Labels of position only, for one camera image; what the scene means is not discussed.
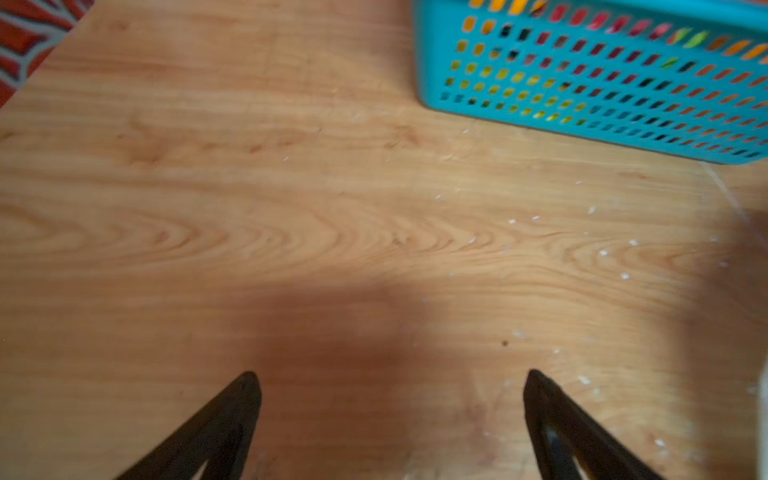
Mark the white plastic bag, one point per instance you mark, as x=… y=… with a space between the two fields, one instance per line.
x=762 y=424

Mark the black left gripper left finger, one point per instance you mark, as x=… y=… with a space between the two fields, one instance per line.
x=213 y=443

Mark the teal plastic basket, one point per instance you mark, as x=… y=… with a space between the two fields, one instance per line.
x=685 y=78

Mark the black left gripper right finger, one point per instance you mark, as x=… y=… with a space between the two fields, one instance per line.
x=568 y=443

